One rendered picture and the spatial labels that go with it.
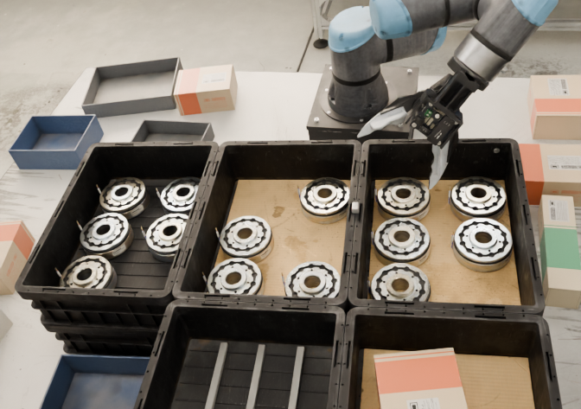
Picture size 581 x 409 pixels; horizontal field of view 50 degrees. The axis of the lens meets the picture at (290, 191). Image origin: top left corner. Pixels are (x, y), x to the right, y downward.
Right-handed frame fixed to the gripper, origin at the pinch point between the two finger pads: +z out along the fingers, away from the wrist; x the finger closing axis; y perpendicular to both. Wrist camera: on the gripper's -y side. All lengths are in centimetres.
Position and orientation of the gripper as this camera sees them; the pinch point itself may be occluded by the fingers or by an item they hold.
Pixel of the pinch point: (392, 162)
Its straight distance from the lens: 107.2
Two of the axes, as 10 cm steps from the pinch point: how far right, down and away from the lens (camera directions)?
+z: -5.3, 7.3, 4.4
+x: 8.1, 5.8, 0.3
